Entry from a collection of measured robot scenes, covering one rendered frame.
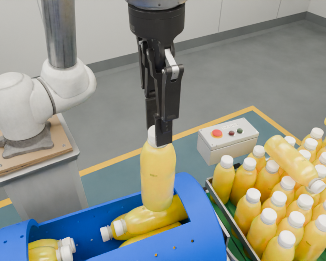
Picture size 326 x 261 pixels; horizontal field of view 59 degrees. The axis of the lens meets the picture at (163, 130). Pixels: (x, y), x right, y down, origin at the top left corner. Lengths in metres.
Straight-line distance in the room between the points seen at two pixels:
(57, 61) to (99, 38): 2.47
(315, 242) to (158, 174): 0.54
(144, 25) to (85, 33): 3.11
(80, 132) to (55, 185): 1.60
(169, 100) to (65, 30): 0.67
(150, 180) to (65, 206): 0.85
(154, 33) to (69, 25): 0.67
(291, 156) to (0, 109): 0.95
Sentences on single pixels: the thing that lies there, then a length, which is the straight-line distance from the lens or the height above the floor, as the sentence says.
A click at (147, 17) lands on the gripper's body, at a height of 1.67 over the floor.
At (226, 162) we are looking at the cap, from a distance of 0.96.
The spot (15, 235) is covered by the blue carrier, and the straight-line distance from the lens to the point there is 0.72.
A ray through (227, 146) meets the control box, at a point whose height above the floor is 1.08.
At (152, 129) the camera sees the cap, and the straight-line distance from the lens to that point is 0.53.
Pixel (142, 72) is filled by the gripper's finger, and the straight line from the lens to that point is 0.50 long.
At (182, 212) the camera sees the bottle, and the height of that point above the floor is 1.13.
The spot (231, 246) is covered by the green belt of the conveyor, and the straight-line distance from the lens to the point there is 1.04.
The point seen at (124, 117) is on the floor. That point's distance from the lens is 2.93.
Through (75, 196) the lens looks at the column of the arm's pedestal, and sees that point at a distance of 1.36.
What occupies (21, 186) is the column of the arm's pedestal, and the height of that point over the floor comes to 0.92.
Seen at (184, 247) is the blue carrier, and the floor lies 1.19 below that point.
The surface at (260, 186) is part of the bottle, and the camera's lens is 1.04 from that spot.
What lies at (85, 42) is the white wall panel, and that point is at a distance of 3.52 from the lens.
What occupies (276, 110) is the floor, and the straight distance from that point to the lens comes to 3.21.
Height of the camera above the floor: 1.79
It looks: 41 degrees down
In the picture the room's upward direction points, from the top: straight up
